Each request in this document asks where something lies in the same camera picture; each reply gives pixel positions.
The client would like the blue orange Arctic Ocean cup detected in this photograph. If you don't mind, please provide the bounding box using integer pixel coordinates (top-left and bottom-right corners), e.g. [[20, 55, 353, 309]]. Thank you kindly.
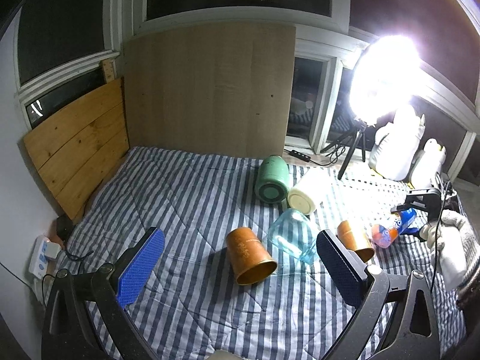
[[371, 208, 416, 249]]

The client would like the large copper patterned cup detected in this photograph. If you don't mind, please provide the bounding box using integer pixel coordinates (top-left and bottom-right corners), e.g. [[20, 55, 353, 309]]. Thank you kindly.
[[337, 220, 374, 263]]

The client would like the white cream cup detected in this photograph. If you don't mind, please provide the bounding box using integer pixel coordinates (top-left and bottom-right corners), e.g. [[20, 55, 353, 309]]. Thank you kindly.
[[287, 167, 329, 215]]

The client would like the small copper cup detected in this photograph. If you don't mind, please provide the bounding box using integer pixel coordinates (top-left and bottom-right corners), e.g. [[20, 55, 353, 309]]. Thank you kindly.
[[225, 228, 278, 286]]

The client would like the green cup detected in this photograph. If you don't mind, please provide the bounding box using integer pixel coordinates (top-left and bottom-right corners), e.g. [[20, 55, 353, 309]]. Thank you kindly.
[[255, 155, 289, 204]]

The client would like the small plush penguin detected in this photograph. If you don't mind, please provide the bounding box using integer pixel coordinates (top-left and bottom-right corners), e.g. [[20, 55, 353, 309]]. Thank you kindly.
[[408, 138, 447, 189]]

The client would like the large plush penguin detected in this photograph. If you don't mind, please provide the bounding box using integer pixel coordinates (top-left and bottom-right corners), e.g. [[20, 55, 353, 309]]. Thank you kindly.
[[368, 115, 425, 181]]

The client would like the clear blue glass jar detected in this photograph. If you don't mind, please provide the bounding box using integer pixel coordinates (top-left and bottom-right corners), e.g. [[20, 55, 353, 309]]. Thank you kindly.
[[267, 208, 319, 265]]

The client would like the striped blue white bedsheet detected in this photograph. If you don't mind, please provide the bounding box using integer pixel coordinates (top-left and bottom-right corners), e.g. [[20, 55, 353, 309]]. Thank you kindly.
[[40, 145, 470, 360]]

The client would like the black tripod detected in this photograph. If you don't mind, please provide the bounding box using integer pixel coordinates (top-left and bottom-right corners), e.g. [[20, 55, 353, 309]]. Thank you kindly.
[[320, 119, 367, 180]]

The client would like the black power strip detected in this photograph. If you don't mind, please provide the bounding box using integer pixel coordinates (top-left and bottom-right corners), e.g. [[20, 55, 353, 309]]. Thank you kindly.
[[285, 150, 311, 163]]

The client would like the wooden plank headboard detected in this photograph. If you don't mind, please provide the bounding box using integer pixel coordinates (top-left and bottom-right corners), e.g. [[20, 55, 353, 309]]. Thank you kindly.
[[23, 58, 129, 221]]

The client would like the light beige wooden board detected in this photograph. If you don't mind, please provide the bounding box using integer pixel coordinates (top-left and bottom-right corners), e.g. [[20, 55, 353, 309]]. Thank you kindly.
[[124, 22, 296, 158]]

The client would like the bright ring light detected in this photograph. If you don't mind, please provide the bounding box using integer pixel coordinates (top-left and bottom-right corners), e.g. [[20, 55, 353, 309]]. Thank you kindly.
[[348, 34, 421, 125]]

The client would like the white window frame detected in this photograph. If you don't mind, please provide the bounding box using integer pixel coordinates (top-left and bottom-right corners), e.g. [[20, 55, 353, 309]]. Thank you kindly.
[[14, 0, 479, 170]]

